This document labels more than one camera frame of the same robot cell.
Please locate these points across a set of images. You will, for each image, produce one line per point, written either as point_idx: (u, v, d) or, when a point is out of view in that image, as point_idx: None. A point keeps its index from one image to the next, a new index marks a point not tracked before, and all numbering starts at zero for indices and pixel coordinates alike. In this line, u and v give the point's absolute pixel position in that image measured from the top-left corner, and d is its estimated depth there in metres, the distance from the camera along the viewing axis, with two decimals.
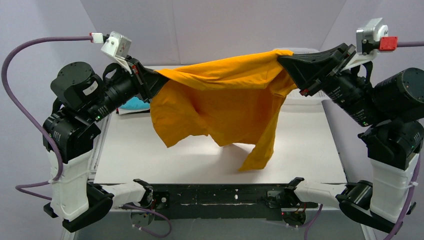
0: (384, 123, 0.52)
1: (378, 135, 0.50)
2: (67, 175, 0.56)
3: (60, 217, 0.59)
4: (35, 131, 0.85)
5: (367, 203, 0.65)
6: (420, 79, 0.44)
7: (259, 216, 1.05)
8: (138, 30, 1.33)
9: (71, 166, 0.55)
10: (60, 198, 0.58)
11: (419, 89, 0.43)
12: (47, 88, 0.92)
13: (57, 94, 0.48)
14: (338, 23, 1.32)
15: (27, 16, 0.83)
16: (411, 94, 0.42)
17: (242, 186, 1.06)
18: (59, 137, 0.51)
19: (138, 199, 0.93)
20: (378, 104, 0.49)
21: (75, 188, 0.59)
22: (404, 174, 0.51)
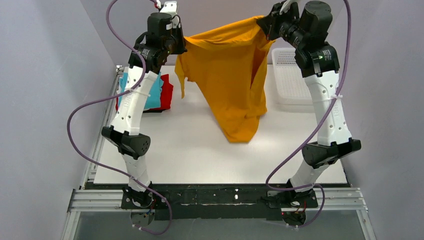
0: (308, 46, 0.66)
1: (299, 47, 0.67)
2: (142, 87, 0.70)
3: (121, 129, 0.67)
4: (37, 130, 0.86)
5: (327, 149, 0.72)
6: (322, 8, 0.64)
7: (259, 216, 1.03)
8: (138, 30, 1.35)
9: (147, 79, 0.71)
10: (130, 107, 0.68)
11: (318, 10, 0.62)
12: (48, 87, 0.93)
13: (149, 23, 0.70)
14: (337, 23, 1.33)
15: (30, 15, 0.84)
16: (309, 11, 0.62)
17: (242, 186, 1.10)
18: (148, 52, 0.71)
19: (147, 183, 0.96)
20: (303, 29, 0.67)
21: (140, 101, 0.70)
22: (319, 82, 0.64)
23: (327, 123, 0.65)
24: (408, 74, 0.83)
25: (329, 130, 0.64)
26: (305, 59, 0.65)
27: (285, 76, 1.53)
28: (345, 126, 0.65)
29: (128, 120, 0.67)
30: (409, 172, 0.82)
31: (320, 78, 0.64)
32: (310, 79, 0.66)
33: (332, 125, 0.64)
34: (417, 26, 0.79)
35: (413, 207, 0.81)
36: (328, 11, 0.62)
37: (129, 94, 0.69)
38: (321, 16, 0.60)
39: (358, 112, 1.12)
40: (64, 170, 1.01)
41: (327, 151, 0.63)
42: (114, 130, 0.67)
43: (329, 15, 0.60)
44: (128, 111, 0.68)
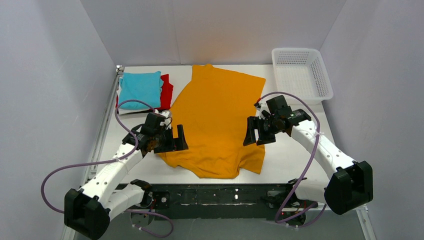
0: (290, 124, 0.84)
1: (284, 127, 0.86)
2: (129, 159, 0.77)
3: (92, 193, 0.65)
4: (37, 130, 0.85)
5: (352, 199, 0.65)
6: (281, 101, 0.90)
7: (259, 216, 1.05)
8: (138, 30, 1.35)
9: (134, 155, 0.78)
10: (110, 174, 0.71)
11: (282, 102, 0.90)
12: (49, 87, 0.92)
13: (149, 118, 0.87)
14: (338, 23, 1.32)
15: (29, 15, 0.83)
16: (272, 103, 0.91)
17: (242, 186, 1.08)
18: (141, 138, 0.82)
19: (139, 201, 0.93)
20: (278, 113, 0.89)
21: (113, 185, 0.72)
22: (301, 130, 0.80)
23: (324, 153, 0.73)
24: (408, 74, 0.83)
25: (328, 160, 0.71)
26: (284, 123, 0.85)
27: (285, 76, 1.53)
28: (341, 152, 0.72)
29: (103, 185, 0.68)
30: (410, 173, 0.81)
31: (299, 127, 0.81)
32: (296, 132, 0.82)
33: (329, 155, 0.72)
34: (418, 26, 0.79)
35: (414, 209, 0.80)
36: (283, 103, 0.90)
37: (115, 164, 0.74)
38: (281, 105, 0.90)
39: (358, 113, 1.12)
40: (64, 171, 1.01)
41: (339, 177, 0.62)
42: (83, 194, 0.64)
43: (282, 97, 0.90)
44: (106, 177, 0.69)
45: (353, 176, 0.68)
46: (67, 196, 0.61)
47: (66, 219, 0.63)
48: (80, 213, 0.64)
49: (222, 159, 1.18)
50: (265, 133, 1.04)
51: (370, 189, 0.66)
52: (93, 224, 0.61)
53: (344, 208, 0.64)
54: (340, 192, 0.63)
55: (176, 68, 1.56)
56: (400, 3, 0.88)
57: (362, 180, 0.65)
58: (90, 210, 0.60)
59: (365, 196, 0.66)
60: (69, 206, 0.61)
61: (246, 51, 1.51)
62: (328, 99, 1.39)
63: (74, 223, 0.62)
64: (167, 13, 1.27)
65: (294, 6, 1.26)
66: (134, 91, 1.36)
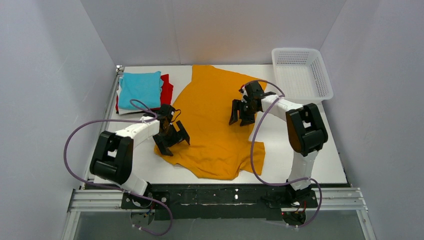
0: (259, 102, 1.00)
1: (254, 105, 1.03)
2: (152, 124, 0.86)
3: (123, 135, 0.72)
4: (36, 130, 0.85)
5: (312, 138, 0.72)
6: (255, 86, 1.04)
7: (259, 216, 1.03)
8: (139, 30, 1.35)
9: (155, 123, 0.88)
10: (137, 127, 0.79)
11: (256, 87, 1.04)
12: (48, 87, 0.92)
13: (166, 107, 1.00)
14: (337, 23, 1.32)
15: (29, 15, 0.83)
16: (247, 87, 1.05)
17: (242, 186, 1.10)
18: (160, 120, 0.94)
19: (142, 193, 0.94)
20: (252, 95, 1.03)
21: (136, 139, 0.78)
22: (268, 100, 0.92)
23: (280, 106, 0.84)
24: (408, 74, 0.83)
25: (284, 109, 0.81)
26: (256, 102, 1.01)
27: (285, 76, 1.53)
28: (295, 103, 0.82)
29: (132, 132, 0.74)
30: (410, 173, 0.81)
31: (266, 98, 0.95)
32: (265, 104, 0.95)
33: (285, 105, 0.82)
34: (418, 26, 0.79)
35: (414, 209, 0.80)
36: (258, 89, 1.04)
37: (140, 124, 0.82)
38: (254, 89, 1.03)
39: (358, 113, 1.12)
40: (64, 170, 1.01)
41: (290, 114, 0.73)
42: (115, 137, 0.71)
43: (256, 83, 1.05)
44: (134, 128, 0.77)
45: (309, 119, 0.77)
46: (101, 136, 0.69)
47: (93, 160, 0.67)
48: (106, 158, 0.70)
49: (221, 159, 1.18)
50: (245, 113, 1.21)
51: (323, 125, 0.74)
52: (122, 162, 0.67)
53: (302, 141, 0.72)
54: (294, 125, 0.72)
55: (176, 68, 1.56)
56: (399, 3, 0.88)
57: (316, 121, 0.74)
58: (123, 144, 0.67)
59: (320, 133, 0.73)
60: (102, 145, 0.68)
61: (246, 51, 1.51)
62: (328, 99, 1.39)
63: (99, 165, 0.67)
64: (168, 13, 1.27)
65: (294, 6, 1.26)
66: (134, 91, 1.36)
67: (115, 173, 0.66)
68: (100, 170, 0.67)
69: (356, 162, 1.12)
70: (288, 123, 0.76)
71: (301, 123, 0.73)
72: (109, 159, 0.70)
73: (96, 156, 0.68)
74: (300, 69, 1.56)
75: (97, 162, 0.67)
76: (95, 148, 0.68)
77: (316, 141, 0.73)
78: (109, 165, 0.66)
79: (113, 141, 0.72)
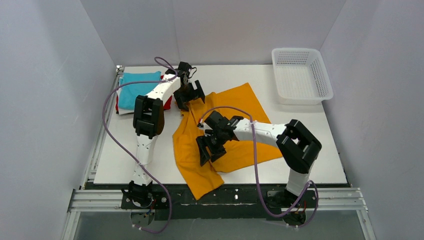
0: (231, 132, 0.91)
1: (227, 137, 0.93)
2: (174, 82, 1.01)
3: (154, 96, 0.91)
4: (37, 130, 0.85)
5: (310, 154, 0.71)
6: (216, 116, 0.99)
7: (259, 216, 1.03)
8: (139, 30, 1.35)
9: (177, 80, 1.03)
10: (163, 87, 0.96)
11: (217, 117, 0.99)
12: (48, 88, 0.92)
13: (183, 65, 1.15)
14: (337, 23, 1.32)
15: (29, 16, 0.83)
16: (211, 118, 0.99)
17: (242, 186, 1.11)
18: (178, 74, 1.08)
19: (147, 183, 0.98)
20: (218, 125, 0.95)
21: (165, 98, 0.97)
22: (240, 129, 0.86)
23: (263, 133, 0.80)
24: (408, 74, 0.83)
25: (269, 135, 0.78)
26: (228, 133, 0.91)
27: (285, 76, 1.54)
28: (275, 125, 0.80)
29: (160, 94, 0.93)
30: (409, 173, 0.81)
31: (238, 127, 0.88)
32: (239, 133, 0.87)
33: (267, 131, 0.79)
34: (418, 26, 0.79)
35: (414, 209, 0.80)
36: (220, 118, 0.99)
37: (163, 84, 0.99)
38: (218, 117, 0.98)
39: (358, 113, 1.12)
40: (64, 170, 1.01)
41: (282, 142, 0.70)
42: (147, 98, 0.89)
43: (215, 113, 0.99)
44: (162, 90, 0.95)
45: (295, 136, 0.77)
46: (137, 100, 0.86)
47: (135, 119, 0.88)
48: (144, 116, 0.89)
49: (190, 154, 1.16)
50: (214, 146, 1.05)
51: (312, 137, 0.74)
52: (157, 119, 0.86)
53: (305, 163, 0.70)
54: (290, 150, 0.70)
55: (176, 68, 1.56)
56: (399, 3, 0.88)
57: (303, 135, 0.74)
58: (156, 105, 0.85)
59: (314, 144, 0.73)
60: (139, 106, 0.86)
61: (246, 51, 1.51)
62: (328, 99, 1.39)
63: (140, 122, 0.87)
64: (167, 13, 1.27)
65: (294, 6, 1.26)
66: (133, 91, 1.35)
67: (153, 127, 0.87)
68: (142, 125, 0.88)
69: (356, 163, 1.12)
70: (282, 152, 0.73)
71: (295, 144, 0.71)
72: (146, 116, 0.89)
73: (137, 116, 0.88)
74: (300, 69, 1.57)
75: (138, 120, 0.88)
76: (135, 109, 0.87)
77: (315, 154, 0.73)
78: (147, 122, 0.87)
79: (146, 103, 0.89)
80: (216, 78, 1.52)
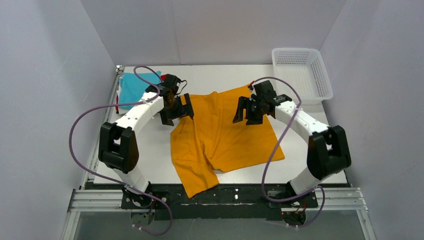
0: (268, 106, 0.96)
1: (266, 108, 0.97)
2: (153, 103, 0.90)
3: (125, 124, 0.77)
4: (37, 130, 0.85)
5: (334, 165, 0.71)
6: (265, 86, 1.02)
7: (259, 216, 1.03)
8: (139, 31, 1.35)
9: (157, 101, 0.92)
10: (139, 112, 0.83)
11: (268, 88, 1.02)
12: (48, 88, 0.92)
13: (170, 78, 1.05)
14: (337, 23, 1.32)
15: (29, 15, 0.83)
16: (261, 86, 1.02)
17: (242, 186, 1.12)
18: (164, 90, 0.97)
19: (143, 190, 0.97)
20: (266, 95, 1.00)
21: (139, 124, 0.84)
22: (282, 107, 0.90)
23: (302, 123, 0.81)
24: (408, 74, 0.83)
25: (306, 128, 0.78)
26: (268, 106, 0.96)
27: (285, 76, 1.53)
28: (317, 121, 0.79)
29: (133, 120, 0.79)
30: (409, 173, 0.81)
31: (281, 106, 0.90)
32: (279, 112, 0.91)
33: (306, 123, 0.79)
34: (418, 26, 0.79)
35: (414, 209, 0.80)
36: (268, 90, 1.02)
37: (139, 106, 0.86)
38: (268, 90, 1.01)
39: (358, 113, 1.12)
40: (64, 170, 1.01)
41: (314, 139, 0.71)
42: (116, 126, 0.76)
43: (268, 83, 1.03)
44: (135, 114, 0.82)
45: (331, 142, 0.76)
46: (103, 128, 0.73)
47: (100, 151, 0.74)
48: (112, 147, 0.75)
49: (186, 153, 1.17)
50: (252, 113, 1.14)
51: (347, 151, 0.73)
52: (127, 152, 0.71)
53: (325, 168, 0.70)
54: (317, 151, 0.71)
55: (176, 68, 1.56)
56: (399, 3, 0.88)
57: (338, 145, 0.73)
58: (125, 137, 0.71)
59: (344, 159, 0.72)
60: (106, 136, 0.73)
61: (246, 51, 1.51)
62: (328, 99, 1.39)
63: (107, 155, 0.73)
64: (167, 13, 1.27)
65: (294, 6, 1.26)
66: (134, 91, 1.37)
67: (122, 162, 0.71)
68: (109, 159, 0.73)
69: (356, 163, 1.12)
70: (310, 148, 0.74)
71: (326, 149, 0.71)
72: (115, 147, 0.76)
73: (103, 147, 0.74)
74: (300, 69, 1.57)
75: (104, 152, 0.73)
76: (100, 139, 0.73)
77: (339, 167, 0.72)
78: (115, 154, 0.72)
79: (116, 131, 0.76)
80: (216, 77, 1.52)
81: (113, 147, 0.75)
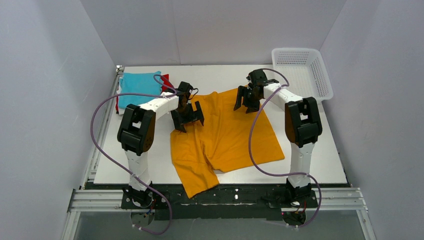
0: (259, 88, 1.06)
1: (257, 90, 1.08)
2: (173, 100, 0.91)
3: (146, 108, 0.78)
4: (37, 130, 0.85)
5: (306, 130, 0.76)
6: (258, 73, 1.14)
7: (259, 216, 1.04)
8: (139, 31, 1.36)
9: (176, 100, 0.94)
10: (160, 102, 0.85)
11: (260, 74, 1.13)
12: (48, 88, 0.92)
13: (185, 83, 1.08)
14: (337, 23, 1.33)
15: (29, 16, 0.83)
16: (254, 72, 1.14)
17: (242, 186, 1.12)
18: (180, 94, 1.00)
19: (148, 182, 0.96)
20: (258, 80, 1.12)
21: (158, 113, 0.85)
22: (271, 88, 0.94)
23: (282, 96, 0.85)
24: (408, 75, 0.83)
25: (284, 99, 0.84)
26: (259, 88, 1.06)
27: (285, 76, 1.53)
28: (295, 95, 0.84)
29: (154, 107, 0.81)
30: (409, 173, 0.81)
31: (269, 87, 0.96)
32: (267, 91, 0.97)
33: (285, 96, 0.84)
34: (418, 26, 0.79)
35: (413, 209, 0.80)
36: (261, 75, 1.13)
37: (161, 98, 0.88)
38: (260, 75, 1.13)
39: (358, 113, 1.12)
40: (64, 170, 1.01)
41: (288, 105, 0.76)
42: (139, 109, 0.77)
43: (260, 70, 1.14)
44: (156, 102, 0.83)
45: (306, 112, 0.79)
46: (127, 109, 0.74)
47: (120, 130, 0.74)
48: (131, 129, 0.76)
49: (186, 153, 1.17)
50: (249, 100, 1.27)
51: (318, 119, 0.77)
52: (146, 131, 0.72)
53: (297, 132, 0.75)
54: (291, 116, 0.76)
55: (176, 68, 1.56)
56: (399, 3, 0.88)
57: (310, 112, 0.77)
58: (147, 116, 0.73)
59: (315, 126, 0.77)
60: (128, 116, 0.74)
61: (246, 51, 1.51)
62: (328, 99, 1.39)
63: (125, 134, 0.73)
64: (167, 13, 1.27)
65: (294, 6, 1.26)
66: (134, 91, 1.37)
67: (140, 142, 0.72)
68: (126, 139, 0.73)
69: (356, 163, 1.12)
70: (286, 115, 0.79)
71: (298, 114, 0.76)
72: (133, 129, 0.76)
73: (124, 127, 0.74)
74: (300, 69, 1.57)
75: (124, 131, 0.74)
76: (122, 119, 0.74)
77: (311, 133, 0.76)
78: (133, 135, 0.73)
79: (138, 114, 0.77)
80: (216, 77, 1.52)
81: (132, 128, 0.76)
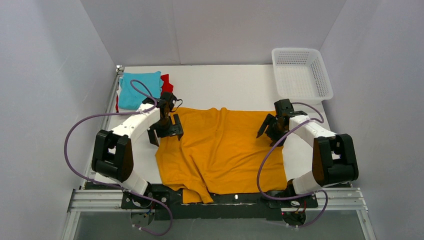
0: (285, 120, 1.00)
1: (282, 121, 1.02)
2: (150, 114, 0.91)
3: (122, 133, 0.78)
4: (37, 129, 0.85)
5: (339, 173, 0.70)
6: (284, 104, 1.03)
7: (259, 216, 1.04)
8: (139, 31, 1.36)
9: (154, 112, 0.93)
10: (135, 121, 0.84)
11: (287, 105, 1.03)
12: (49, 88, 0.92)
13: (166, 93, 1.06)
14: (337, 23, 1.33)
15: (29, 16, 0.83)
16: (280, 103, 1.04)
17: None
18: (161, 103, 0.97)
19: (142, 192, 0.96)
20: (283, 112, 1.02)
21: (136, 133, 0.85)
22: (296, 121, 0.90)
23: (310, 130, 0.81)
24: (408, 75, 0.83)
25: (314, 134, 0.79)
26: (284, 119, 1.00)
27: (285, 76, 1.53)
28: (326, 130, 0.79)
29: (130, 129, 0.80)
30: (409, 173, 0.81)
31: (295, 118, 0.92)
32: (293, 122, 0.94)
33: (315, 130, 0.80)
34: (418, 26, 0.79)
35: (413, 210, 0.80)
36: (287, 107, 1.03)
37: (135, 116, 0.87)
38: (287, 106, 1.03)
39: (358, 113, 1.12)
40: (64, 170, 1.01)
41: (318, 141, 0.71)
42: (112, 135, 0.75)
43: (287, 100, 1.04)
44: (132, 123, 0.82)
45: (339, 151, 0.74)
46: (98, 136, 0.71)
47: (94, 159, 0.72)
48: (107, 156, 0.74)
49: (179, 170, 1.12)
50: (273, 130, 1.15)
51: (354, 160, 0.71)
52: (122, 160, 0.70)
53: (326, 173, 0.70)
54: (320, 154, 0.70)
55: (176, 68, 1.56)
56: (399, 3, 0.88)
57: (345, 153, 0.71)
58: (120, 145, 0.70)
59: (350, 169, 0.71)
60: (101, 145, 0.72)
61: (246, 51, 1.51)
62: (328, 99, 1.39)
63: (100, 164, 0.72)
64: (167, 13, 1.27)
65: (294, 6, 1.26)
66: (134, 91, 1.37)
67: (116, 171, 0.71)
68: (102, 168, 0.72)
69: None
70: (314, 150, 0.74)
71: (329, 153, 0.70)
72: (109, 155, 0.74)
73: (97, 156, 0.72)
74: (300, 69, 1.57)
75: (98, 161, 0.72)
76: (95, 147, 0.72)
77: (345, 177, 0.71)
78: (109, 164, 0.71)
79: (111, 139, 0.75)
80: (216, 77, 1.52)
81: (107, 155, 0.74)
